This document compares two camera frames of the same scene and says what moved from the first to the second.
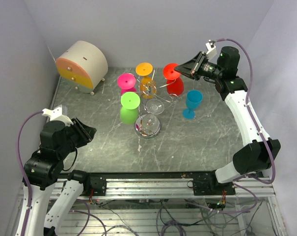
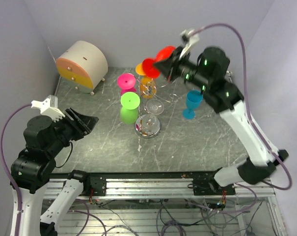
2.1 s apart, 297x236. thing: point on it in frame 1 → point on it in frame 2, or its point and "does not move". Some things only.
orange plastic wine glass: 148,86 does not move
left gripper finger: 90,132 → 88,122
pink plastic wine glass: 126,83 does not move
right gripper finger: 191,67 → 171,62
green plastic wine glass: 128,112 does not move
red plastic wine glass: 175,85 → 148,68
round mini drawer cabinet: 82,66 does not move
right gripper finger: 186,69 → 165,68
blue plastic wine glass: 194,99 does not move
